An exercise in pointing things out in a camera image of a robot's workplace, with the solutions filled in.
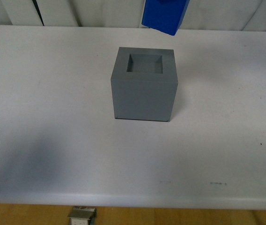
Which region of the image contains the blue block part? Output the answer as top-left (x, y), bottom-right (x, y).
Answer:
top-left (141, 0), bottom-right (190, 36)

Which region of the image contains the gray cube base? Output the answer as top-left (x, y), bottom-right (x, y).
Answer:
top-left (111, 47), bottom-right (178, 121)

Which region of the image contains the white curtain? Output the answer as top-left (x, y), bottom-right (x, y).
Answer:
top-left (0, 0), bottom-right (266, 31)

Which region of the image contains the metal table bracket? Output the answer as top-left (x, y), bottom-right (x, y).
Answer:
top-left (68, 206), bottom-right (97, 225)

